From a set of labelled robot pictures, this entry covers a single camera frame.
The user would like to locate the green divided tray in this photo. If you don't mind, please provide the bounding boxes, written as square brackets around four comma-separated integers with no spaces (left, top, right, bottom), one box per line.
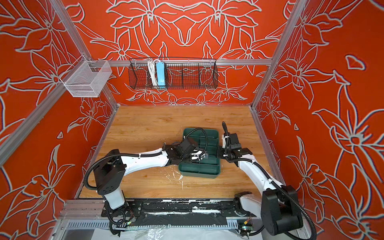
[178,128,221,179]

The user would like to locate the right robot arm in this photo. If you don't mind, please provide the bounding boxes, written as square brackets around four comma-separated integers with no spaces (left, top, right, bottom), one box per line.
[218,130,317,240]

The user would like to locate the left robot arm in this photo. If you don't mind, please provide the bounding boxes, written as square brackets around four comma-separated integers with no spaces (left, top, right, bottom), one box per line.
[83,137,207,210]

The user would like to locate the light blue box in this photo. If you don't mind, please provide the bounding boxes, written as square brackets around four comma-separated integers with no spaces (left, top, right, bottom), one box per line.
[156,62,166,88]

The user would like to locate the clear plastic bin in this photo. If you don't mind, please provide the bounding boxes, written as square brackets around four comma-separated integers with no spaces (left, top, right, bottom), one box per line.
[60,60,112,98]

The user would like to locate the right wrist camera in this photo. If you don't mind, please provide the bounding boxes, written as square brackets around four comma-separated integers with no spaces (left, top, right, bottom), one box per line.
[222,135,229,149]

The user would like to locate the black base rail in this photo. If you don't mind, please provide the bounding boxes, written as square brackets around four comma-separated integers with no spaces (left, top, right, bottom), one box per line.
[101,199,256,227]

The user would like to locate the black wire basket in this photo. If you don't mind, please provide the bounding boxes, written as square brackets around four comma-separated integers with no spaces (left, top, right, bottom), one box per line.
[128,58,219,90]

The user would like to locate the white cable bundle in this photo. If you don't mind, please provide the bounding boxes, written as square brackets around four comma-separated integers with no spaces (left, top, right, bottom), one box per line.
[147,59,158,88]

